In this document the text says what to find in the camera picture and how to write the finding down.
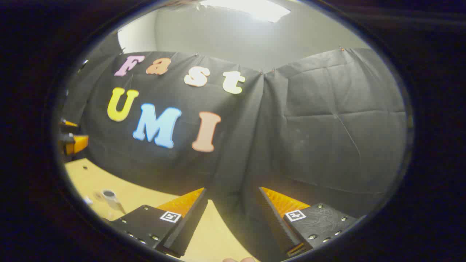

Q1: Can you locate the white cup with wooden handle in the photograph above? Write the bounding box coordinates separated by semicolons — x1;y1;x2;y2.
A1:
101;189;127;214

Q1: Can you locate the black backdrop cloth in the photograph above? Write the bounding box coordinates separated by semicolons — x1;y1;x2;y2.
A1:
60;32;408;262

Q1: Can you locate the light wooden desktop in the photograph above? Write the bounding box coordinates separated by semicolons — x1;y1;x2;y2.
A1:
65;157;261;262

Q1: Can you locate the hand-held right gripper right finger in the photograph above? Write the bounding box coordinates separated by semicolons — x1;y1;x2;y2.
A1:
258;187;359;258

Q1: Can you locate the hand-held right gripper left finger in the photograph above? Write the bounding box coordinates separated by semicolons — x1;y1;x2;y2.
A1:
108;187;209;258

